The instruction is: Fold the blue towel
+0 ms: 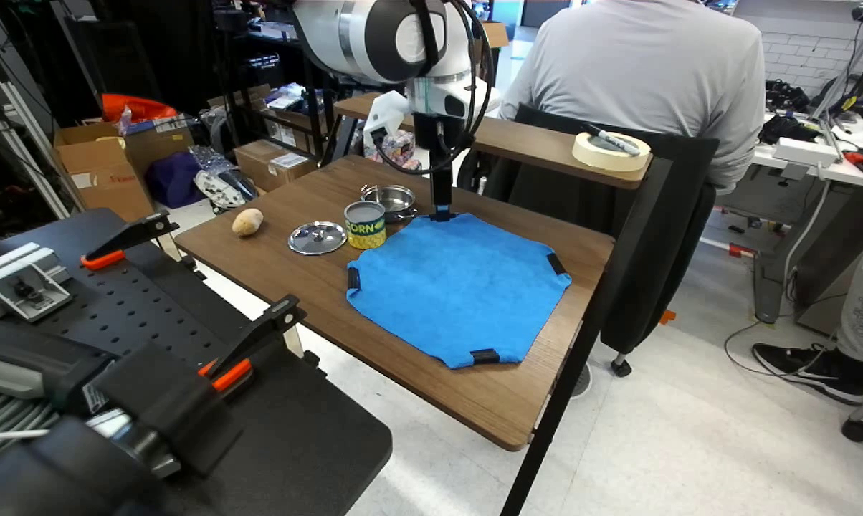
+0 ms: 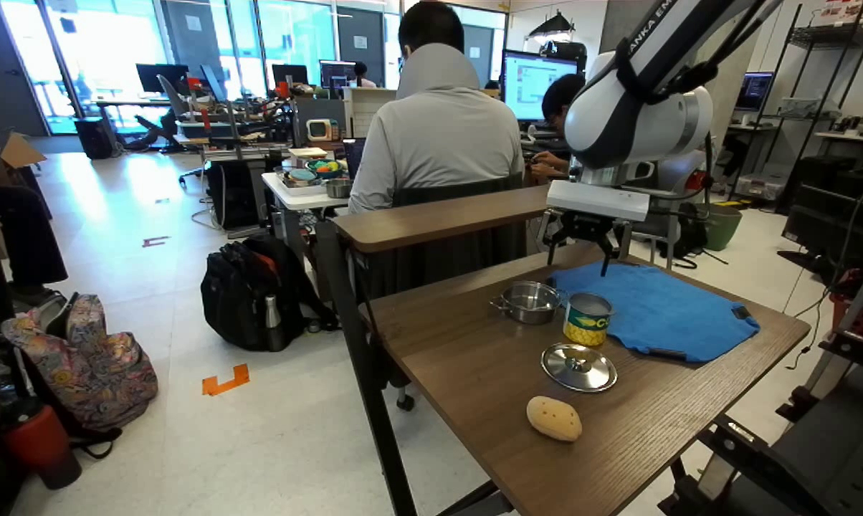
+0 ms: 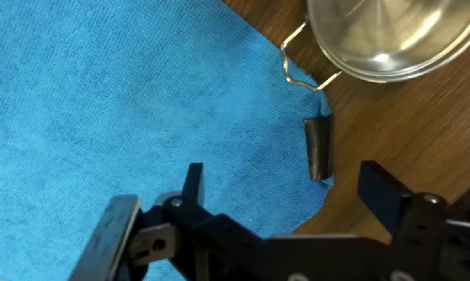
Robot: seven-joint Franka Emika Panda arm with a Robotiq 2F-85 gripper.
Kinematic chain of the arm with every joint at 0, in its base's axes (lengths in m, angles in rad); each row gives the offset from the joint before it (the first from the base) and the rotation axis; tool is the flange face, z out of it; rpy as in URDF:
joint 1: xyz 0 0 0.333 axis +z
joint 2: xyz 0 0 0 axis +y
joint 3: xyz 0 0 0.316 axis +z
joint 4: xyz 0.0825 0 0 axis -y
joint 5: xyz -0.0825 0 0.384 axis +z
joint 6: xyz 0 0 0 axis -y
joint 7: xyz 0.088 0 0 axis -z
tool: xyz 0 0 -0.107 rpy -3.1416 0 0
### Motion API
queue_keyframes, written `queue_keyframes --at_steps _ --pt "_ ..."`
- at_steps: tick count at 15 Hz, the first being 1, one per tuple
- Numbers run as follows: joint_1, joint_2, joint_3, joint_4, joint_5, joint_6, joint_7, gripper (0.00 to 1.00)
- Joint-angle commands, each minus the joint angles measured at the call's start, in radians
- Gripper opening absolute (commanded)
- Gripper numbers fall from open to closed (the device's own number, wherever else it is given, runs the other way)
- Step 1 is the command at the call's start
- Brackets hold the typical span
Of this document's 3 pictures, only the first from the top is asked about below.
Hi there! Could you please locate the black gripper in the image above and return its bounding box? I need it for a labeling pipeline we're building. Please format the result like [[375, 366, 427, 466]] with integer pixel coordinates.
[[414, 112, 457, 217]]

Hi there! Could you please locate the blue towel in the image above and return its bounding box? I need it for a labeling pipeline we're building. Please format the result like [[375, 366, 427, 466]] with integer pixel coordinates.
[[342, 208, 576, 373]]

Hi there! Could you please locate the small metal pot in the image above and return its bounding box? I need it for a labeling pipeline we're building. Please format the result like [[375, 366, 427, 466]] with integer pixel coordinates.
[[358, 181, 423, 228]]

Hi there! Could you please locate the yellow green tin can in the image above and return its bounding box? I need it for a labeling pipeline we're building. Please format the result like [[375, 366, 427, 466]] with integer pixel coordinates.
[[342, 197, 391, 253]]

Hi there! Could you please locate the white plastic bag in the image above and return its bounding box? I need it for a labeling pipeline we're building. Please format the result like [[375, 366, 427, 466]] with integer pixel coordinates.
[[362, 89, 424, 172]]

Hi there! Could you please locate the narrow wooden desk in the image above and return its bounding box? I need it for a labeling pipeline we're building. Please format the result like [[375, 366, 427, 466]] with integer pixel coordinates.
[[332, 89, 653, 191]]

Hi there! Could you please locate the round metal lid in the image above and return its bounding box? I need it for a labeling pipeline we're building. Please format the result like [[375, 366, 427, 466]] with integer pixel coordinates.
[[286, 217, 351, 258]]

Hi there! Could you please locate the white tape roll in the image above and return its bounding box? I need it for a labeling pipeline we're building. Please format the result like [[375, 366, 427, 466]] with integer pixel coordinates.
[[572, 129, 653, 174]]

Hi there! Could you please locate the small cardboard box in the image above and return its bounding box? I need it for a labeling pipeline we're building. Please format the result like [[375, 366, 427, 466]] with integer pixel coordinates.
[[232, 136, 322, 195]]

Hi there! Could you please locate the potato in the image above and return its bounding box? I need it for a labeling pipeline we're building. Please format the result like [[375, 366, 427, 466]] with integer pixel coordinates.
[[229, 207, 266, 240]]

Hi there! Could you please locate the printed magazine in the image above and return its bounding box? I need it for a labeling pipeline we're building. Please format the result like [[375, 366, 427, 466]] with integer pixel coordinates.
[[193, 146, 261, 211]]

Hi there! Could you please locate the black office chair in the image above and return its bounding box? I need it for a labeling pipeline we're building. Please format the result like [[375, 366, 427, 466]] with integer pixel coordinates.
[[512, 103, 722, 379]]

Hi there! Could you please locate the person in grey shirt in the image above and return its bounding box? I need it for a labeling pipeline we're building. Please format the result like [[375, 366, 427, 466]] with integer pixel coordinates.
[[500, 0, 768, 195]]

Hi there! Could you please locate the dark blue bag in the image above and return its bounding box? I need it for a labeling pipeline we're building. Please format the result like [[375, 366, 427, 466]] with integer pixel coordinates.
[[145, 148, 206, 208]]

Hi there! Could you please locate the black perforated mounting table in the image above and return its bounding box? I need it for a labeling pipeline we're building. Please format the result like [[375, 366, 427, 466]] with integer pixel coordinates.
[[0, 208, 397, 516]]

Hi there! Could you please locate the orange plastic item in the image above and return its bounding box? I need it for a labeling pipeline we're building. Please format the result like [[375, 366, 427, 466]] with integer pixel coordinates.
[[97, 89, 182, 124]]

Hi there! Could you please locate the large cardboard box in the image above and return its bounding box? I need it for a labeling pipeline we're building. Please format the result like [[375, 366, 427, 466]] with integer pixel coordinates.
[[51, 116, 196, 222]]

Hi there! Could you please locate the white work desk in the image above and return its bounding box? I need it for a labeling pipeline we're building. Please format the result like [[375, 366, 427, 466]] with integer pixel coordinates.
[[748, 131, 863, 324]]

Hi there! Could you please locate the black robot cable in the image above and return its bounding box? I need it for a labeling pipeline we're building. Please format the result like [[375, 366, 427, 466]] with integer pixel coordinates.
[[370, 0, 497, 181]]

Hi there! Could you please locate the black clamp orange handle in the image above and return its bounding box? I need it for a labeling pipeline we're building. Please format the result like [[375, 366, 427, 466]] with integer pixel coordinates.
[[112, 293, 309, 462], [79, 208, 182, 274]]

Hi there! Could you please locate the aluminium extrusion rail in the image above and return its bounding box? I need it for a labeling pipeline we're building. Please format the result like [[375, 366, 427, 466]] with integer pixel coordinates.
[[0, 238, 74, 327]]

